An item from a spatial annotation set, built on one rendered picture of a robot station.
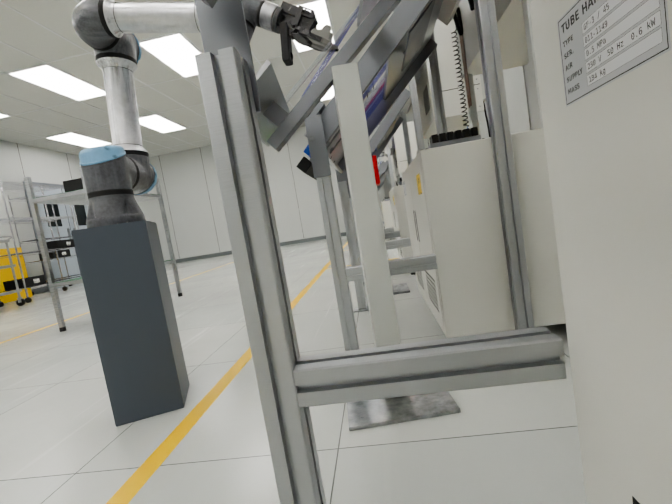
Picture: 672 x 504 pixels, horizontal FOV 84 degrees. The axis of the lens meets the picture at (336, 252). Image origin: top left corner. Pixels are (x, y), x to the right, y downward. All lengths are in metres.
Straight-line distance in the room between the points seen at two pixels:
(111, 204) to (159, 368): 0.48
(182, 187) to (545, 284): 10.55
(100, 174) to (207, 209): 9.72
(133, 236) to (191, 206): 9.96
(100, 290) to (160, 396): 0.34
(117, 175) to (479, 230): 1.04
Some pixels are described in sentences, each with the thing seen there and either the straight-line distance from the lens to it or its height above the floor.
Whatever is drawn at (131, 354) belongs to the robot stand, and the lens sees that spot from 1.21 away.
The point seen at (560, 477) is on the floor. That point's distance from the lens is 0.78.
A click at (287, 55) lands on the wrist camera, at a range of 1.30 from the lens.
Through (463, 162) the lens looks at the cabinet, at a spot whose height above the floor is 0.56.
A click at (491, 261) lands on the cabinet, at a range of 1.17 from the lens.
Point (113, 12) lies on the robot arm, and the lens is 1.35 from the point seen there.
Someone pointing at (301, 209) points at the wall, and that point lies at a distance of 10.10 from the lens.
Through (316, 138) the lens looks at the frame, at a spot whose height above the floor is 0.70.
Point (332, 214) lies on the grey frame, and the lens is 1.07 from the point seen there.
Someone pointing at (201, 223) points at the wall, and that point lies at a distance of 10.99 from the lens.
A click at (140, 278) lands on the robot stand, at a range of 1.17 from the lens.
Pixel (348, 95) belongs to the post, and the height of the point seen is 0.74.
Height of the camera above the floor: 0.46
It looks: 5 degrees down
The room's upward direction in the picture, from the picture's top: 9 degrees counter-clockwise
